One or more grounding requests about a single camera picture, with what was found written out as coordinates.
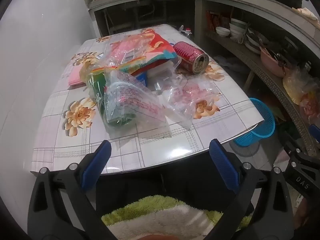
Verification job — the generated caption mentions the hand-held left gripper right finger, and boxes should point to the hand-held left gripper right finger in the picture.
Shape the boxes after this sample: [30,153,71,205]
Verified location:
[204,139,294,240]

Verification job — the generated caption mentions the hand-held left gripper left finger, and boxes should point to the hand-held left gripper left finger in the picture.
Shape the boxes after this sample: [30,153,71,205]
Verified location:
[27,139,118,240]

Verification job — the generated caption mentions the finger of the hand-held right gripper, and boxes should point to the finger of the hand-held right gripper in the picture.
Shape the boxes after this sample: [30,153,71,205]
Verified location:
[309,124,320,143]
[284,135,320,198]

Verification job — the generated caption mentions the blue plastic mesh basket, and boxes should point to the blue plastic mesh basket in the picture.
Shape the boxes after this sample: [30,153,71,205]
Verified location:
[234,97,276,147]

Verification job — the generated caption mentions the clear bag with red contents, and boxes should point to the clear bag with red contents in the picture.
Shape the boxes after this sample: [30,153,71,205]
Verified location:
[299,90,320,125]

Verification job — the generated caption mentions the yellow food in clear bag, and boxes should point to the yellow food in clear bag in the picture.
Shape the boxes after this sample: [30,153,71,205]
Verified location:
[282,67,320,105]

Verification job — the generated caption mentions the perforated grey shelf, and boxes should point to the perforated grey shelf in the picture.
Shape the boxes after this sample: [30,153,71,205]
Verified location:
[204,31,317,155]

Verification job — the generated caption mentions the green snack packet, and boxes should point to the green snack packet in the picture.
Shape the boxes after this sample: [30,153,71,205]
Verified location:
[86,66,138,128]

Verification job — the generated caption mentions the clear bag with red print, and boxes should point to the clear bag with red print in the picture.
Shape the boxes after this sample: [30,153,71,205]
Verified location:
[103,70,171,138]
[162,80,222,130]

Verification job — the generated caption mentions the pink plastic basin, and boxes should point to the pink plastic basin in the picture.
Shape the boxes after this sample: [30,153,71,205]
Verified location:
[260,46,290,78]

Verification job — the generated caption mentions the pink packet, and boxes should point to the pink packet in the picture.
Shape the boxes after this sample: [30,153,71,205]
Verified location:
[68,64,88,88]

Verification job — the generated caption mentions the blue carton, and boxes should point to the blue carton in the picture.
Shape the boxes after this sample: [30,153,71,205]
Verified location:
[132,72,148,88]

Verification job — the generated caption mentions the clear plastic food box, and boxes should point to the clear plastic food box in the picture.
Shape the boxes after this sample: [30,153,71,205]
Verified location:
[147,57,182,90]

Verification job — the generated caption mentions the clear bag with pink print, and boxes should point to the clear bag with pink print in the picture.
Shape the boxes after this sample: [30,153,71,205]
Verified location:
[80,29,183,80]

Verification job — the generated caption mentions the red metal can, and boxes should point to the red metal can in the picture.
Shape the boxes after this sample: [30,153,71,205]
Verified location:
[173,41,210,75]

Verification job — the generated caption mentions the pale flat bread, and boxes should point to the pale flat bread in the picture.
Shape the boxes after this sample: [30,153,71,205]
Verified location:
[292,6,320,22]

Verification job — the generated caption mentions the cooking oil bottle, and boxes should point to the cooking oil bottle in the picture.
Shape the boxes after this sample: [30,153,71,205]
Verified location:
[180,25,193,39]

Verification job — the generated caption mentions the red book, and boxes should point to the red book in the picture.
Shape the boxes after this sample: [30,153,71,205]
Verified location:
[206,11,225,32]

